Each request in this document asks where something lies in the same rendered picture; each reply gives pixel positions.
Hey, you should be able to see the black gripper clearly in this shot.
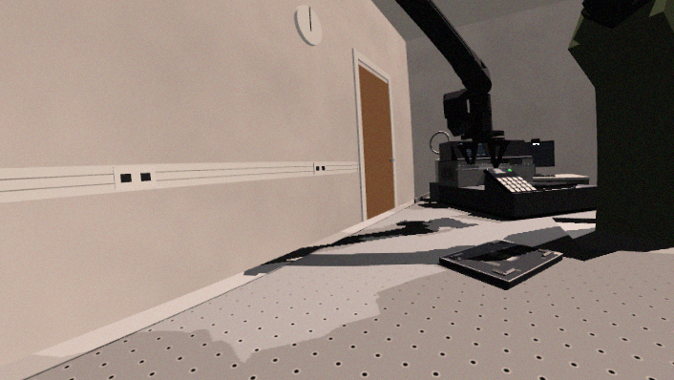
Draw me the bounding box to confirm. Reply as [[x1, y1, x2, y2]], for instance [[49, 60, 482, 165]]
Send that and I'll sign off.
[[457, 112, 510, 168]]

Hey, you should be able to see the white well plate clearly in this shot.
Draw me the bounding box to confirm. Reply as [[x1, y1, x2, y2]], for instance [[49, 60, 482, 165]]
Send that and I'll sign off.
[[455, 163, 512, 171]]

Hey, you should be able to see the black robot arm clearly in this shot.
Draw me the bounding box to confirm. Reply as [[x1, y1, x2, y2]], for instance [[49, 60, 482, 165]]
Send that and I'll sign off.
[[395, 0, 651, 137]]

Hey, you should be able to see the black raised edge strip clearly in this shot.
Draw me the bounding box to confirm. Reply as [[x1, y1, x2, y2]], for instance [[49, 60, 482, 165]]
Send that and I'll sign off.
[[414, 192, 430, 203]]

